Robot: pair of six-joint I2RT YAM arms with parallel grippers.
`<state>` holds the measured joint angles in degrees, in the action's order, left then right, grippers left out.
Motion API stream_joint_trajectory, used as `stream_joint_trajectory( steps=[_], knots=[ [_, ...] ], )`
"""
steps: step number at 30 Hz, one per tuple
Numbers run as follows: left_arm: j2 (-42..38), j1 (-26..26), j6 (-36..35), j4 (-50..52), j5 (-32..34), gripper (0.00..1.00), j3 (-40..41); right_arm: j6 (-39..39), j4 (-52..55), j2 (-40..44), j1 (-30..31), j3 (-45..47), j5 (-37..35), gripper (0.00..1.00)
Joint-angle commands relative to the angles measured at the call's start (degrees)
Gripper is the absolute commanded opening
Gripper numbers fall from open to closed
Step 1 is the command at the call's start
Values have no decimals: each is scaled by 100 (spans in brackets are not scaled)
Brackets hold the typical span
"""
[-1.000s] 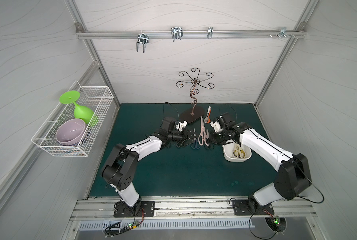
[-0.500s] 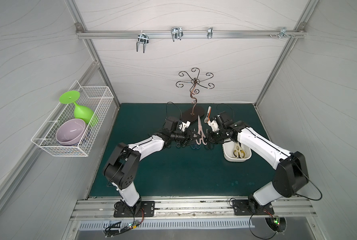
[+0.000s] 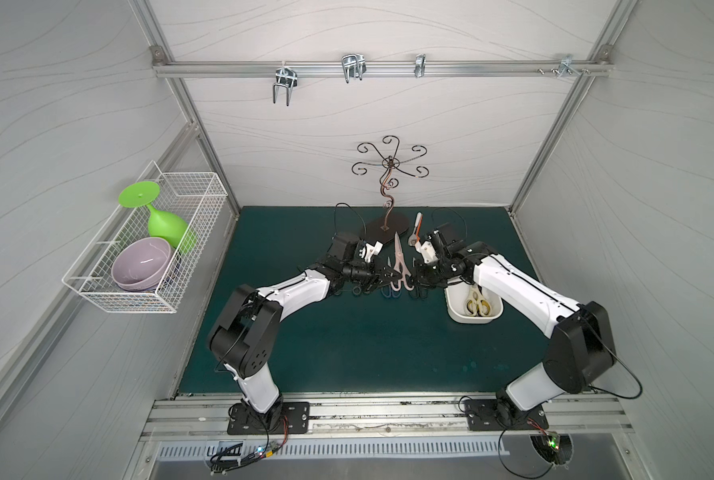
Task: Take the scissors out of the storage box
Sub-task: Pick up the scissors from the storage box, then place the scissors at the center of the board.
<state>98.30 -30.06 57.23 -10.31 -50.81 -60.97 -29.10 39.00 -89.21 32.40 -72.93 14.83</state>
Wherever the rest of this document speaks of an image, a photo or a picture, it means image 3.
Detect right metal hook cluster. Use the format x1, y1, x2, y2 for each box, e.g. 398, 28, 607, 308
536, 54, 591, 79

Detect aluminium top rail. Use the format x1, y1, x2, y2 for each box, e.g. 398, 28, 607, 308
153, 58, 614, 80

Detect white wire basket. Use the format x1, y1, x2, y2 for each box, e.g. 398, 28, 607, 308
62, 162, 227, 314

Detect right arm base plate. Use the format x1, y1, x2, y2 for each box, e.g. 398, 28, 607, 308
457, 396, 549, 432

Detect small metal hook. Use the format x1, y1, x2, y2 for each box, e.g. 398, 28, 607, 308
414, 54, 426, 79

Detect dark metal jewelry stand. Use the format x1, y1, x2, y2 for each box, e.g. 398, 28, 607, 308
351, 135, 430, 245

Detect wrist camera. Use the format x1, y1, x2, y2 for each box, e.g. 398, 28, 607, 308
328, 232, 383, 263
414, 223, 464, 264

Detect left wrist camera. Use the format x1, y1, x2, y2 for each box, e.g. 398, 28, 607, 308
328, 232, 383, 263

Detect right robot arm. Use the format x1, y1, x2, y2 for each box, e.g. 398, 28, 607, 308
413, 241, 617, 426

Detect green plastic goblet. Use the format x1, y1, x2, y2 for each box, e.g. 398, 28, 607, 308
118, 181, 197, 254

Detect beige scissors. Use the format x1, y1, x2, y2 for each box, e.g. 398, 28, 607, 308
464, 285, 492, 317

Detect metal loop hook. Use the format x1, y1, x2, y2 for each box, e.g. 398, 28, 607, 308
341, 53, 367, 84

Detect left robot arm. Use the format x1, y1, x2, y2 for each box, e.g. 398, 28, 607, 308
207, 255, 400, 415

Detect blue handled scissors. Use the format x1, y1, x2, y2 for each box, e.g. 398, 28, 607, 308
380, 286, 402, 300

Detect double prong metal hook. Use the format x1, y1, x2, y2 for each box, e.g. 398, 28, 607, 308
272, 66, 298, 106

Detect white storage box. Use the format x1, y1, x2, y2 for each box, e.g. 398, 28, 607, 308
444, 282, 504, 324

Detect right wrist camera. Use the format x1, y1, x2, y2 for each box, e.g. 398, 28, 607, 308
414, 223, 464, 264

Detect black handled scissors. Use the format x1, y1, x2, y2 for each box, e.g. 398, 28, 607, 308
408, 286, 429, 300

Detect pink scissors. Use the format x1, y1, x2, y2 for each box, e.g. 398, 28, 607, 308
390, 232, 415, 292

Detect left base cables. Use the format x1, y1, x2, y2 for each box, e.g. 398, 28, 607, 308
206, 413, 291, 475

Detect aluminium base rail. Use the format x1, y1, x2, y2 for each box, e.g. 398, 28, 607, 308
140, 392, 634, 441

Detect white vent strip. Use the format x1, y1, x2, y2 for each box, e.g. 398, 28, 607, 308
157, 435, 510, 463

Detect lilac bowl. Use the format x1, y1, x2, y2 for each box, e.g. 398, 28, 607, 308
111, 237, 174, 292

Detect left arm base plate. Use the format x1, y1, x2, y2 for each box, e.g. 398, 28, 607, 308
226, 401, 310, 436

